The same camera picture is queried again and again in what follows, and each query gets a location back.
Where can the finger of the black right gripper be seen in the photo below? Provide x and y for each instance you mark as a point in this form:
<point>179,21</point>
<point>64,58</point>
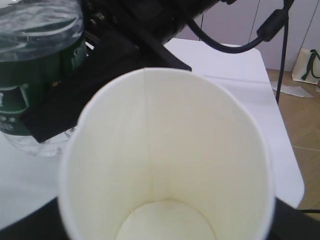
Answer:
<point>114,56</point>

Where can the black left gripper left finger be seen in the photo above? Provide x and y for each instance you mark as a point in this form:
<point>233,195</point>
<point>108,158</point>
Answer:
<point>42,224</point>

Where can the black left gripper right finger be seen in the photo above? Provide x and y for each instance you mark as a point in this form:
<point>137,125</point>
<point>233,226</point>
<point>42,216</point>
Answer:
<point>293,224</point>

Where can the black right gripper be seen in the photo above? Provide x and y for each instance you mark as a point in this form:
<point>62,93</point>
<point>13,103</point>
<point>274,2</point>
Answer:
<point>148,24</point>

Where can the clear green-label water bottle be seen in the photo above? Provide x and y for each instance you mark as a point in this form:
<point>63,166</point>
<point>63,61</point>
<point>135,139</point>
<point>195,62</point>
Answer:
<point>41,44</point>

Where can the white paper cup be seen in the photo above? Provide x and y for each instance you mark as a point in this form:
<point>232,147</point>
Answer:
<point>165,154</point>

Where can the grey scrap on floor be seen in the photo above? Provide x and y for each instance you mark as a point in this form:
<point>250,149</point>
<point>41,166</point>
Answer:
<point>296,91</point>

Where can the white bag green handles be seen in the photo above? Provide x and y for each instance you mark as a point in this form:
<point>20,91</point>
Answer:
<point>307,67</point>

